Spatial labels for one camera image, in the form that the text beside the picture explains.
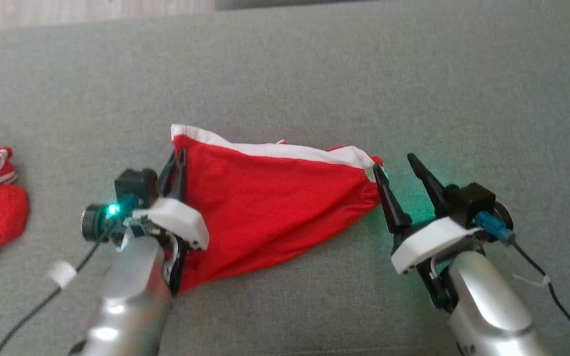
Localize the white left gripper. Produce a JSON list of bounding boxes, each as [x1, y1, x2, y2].
[[132, 147, 210, 296]]

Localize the red shorts with white trim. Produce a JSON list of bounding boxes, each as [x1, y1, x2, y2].
[[169, 124, 384, 297]]

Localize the grey fabric sofa seat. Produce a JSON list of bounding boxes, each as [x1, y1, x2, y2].
[[0, 0, 570, 356]]

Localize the white tape cable wrap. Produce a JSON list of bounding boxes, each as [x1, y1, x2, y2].
[[47, 261, 78, 289]]

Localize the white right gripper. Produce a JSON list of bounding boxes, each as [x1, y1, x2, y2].
[[373, 153, 483, 313]]

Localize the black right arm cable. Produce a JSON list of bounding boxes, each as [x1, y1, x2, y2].
[[512, 241, 570, 356]]

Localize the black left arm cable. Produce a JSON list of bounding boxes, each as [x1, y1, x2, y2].
[[0, 222, 117, 356]]

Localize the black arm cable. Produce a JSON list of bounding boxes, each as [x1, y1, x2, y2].
[[0, 222, 117, 356], [512, 241, 570, 356]]

